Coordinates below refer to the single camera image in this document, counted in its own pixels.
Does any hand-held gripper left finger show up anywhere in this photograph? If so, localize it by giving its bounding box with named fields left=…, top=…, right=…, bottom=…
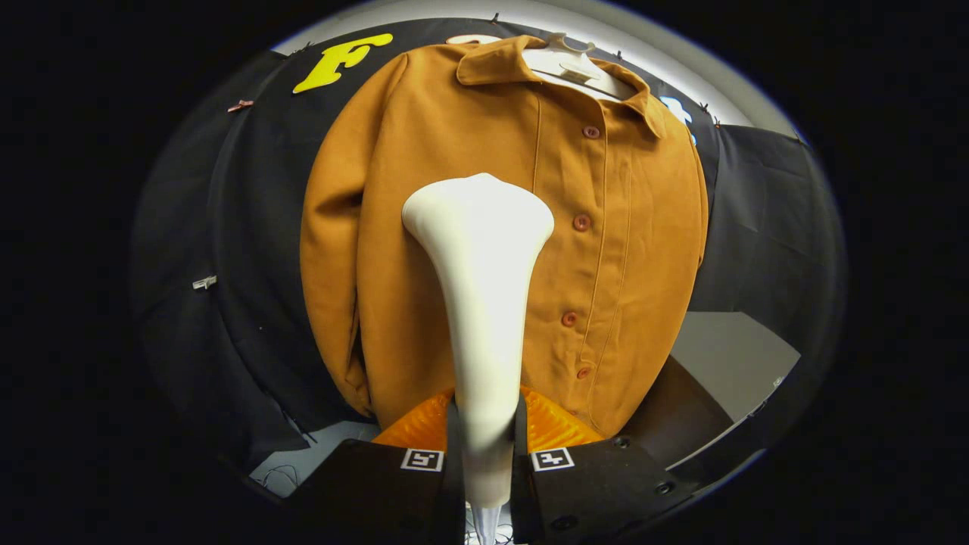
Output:
left=284, top=388, right=466, bottom=545

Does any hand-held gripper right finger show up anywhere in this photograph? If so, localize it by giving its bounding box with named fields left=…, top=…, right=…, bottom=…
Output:
left=513, top=386, right=693, bottom=545

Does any white mannequin torso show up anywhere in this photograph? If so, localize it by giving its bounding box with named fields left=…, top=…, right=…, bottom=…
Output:
left=522, top=33, right=637, bottom=103

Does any white garment steamer head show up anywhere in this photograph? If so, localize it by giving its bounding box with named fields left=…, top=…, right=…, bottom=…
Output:
left=401, top=173, right=556, bottom=509

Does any brown button-up shirt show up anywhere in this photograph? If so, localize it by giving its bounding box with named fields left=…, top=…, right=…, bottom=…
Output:
left=300, top=34, right=710, bottom=440

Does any black backdrop cloth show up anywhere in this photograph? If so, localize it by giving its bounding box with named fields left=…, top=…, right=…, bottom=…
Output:
left=132, top=19, right=845, bottom=470

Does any thin floor cable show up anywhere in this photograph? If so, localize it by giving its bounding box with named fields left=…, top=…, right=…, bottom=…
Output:
left=261, top=463, right=304, bottom=493

